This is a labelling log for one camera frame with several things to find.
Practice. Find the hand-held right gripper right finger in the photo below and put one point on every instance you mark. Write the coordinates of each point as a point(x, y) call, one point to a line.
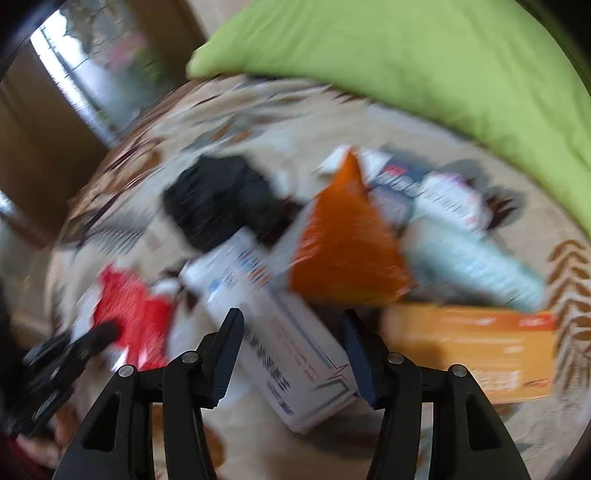
point(358, 355)

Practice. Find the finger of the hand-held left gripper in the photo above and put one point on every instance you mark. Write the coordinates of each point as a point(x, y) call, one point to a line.
point(74, 346)

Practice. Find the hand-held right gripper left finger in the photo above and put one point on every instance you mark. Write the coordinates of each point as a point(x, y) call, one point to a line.
point(228, 350)

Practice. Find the white medicine box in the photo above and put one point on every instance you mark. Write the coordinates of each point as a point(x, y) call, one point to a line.
point(286, 332)

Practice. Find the red snack packet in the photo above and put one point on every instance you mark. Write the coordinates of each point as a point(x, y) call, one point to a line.
point(134, 314)

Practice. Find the orange packet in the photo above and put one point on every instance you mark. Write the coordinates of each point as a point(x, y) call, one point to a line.
point(346, 244)

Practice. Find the orange cardboard box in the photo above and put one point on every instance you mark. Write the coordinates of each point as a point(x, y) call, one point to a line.
point(471, 346)

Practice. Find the pale blue tissue packet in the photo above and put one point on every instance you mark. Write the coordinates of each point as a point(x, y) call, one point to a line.
point(471, 263)

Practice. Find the black plastic bag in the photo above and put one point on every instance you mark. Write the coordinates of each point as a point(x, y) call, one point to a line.
point(217, 198)

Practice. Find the white and blue small box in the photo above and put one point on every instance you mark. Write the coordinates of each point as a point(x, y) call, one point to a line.
point(397, 184)

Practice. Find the white and pink packet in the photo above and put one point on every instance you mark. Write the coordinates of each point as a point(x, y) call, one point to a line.
point(452, 203)

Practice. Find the stained glass door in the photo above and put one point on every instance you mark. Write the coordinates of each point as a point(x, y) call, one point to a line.
point(92, 69)

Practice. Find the green quilt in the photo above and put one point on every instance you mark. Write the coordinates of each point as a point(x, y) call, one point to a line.
point(415, 69)

